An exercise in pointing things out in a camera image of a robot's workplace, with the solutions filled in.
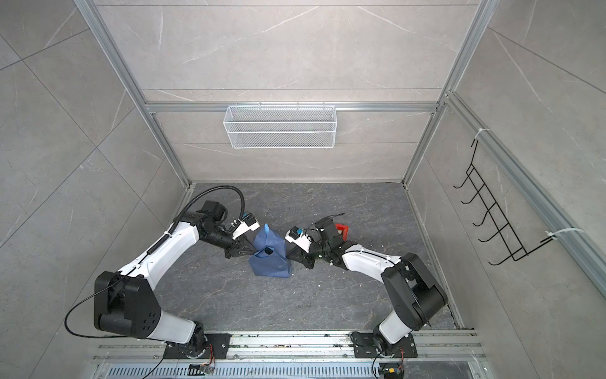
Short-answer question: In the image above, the red tape dispenser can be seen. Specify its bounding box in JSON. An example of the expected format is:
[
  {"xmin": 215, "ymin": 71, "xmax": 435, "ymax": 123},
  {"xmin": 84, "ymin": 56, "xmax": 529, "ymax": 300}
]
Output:
[{"xmin": 335, "ymin": 224, "xmax": 349, "ymax": 241}]

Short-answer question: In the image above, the light blue wrapping paper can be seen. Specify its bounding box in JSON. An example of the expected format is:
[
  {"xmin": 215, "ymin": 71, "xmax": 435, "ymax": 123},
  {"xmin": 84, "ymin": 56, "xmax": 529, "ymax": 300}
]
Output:
[{"xmin": 249, "ymin": 224, "xmax": 292, "ymax": 278}]

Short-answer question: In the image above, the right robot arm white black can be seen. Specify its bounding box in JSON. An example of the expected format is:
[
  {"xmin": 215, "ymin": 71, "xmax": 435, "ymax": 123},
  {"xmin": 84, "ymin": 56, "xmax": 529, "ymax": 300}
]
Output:
[{"xmin": 285, "ymin": 216, "xmax": 448, "ymax": 356}]

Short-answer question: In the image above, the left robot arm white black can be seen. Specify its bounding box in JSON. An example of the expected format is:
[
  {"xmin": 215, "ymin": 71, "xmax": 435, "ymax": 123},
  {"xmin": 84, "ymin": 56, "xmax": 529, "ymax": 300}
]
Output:
[{"xmin": 93, "ymin": 201, "xmax": 260, "ymax": 358}]

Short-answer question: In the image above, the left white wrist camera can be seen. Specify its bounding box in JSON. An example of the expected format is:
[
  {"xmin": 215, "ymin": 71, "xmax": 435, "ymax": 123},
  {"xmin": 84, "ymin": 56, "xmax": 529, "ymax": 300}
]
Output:
[{"xmin": 230, "ymin": 213, "xmax": 260, "ymax": 240}]

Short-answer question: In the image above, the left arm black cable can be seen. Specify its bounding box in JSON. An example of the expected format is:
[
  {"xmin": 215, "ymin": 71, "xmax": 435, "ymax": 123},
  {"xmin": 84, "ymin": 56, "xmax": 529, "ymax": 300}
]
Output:
[{"xmin": 172, "ymin": 185, "xmax": 246, "ymax": 228}]

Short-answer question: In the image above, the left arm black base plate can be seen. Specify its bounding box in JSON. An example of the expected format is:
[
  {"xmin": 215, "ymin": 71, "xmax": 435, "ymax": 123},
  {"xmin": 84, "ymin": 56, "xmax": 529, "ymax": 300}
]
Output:
[{"xmin": 163, "ymin": 333, "xmax": 232, "ymax": 359}]

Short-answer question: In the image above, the aluminium mounting rail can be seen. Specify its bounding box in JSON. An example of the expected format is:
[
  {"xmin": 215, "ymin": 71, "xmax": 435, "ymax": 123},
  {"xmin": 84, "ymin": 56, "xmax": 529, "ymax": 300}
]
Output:
[{"xmin": 83, "ymin": 330, "xmax": 494, "ymax": 378}]

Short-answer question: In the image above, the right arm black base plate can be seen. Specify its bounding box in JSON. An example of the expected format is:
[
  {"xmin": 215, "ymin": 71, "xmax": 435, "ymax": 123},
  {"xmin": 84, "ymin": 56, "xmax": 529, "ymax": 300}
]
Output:
[{"xmin": 350, "ymin": 332, "xmax": 418, "ymax": 358}]

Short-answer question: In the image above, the white wire mesh basket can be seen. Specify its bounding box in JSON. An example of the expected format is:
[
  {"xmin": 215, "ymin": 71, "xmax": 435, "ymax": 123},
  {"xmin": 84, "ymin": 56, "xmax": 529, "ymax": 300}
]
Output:
[{"xmin": 223, "ymin": 105, "xmax": 338, "ymax": 149}]

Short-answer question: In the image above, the black wire hook rack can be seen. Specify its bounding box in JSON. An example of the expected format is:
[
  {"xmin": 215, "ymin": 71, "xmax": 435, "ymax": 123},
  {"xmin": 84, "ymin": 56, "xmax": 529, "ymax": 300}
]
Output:
[{"xmin": 452, "ymin": 140, "xmax": 556, "ymax": 267}]

